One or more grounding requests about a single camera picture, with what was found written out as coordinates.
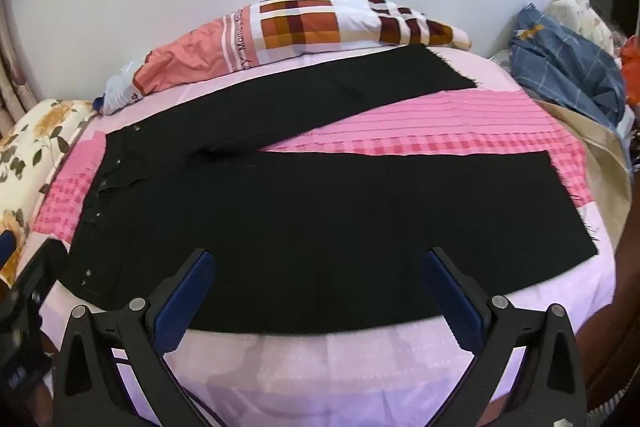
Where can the black pants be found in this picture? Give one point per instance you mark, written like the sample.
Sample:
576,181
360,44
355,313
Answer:
300,217

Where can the white floral cloth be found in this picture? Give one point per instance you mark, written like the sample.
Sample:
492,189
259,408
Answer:
580,7

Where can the beige cloth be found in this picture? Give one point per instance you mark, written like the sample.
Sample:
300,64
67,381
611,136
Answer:
600,167

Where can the floral cream quilt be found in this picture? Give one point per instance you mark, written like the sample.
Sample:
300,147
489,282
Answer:
40,132

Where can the small dark blue cloth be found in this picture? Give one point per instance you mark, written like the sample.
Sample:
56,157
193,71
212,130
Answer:
98,103

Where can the pink striped bed sheet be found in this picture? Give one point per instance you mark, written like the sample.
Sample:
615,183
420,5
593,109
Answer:
425,127

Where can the dark wooden bed frame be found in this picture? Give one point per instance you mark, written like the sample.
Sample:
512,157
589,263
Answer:
625,307

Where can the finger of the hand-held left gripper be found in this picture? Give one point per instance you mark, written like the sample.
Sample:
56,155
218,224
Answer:
6,249
42,264

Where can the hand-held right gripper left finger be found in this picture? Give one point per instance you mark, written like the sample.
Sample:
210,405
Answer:
187,294

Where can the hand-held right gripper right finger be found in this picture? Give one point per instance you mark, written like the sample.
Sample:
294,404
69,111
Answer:
450,294

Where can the pink curtain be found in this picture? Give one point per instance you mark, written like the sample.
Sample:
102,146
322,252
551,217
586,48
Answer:
12,72

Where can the orange cloth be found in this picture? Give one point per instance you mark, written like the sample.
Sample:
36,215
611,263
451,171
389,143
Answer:
631,67

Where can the blue plaid cloth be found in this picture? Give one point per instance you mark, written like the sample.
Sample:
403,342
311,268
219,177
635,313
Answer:
565,57

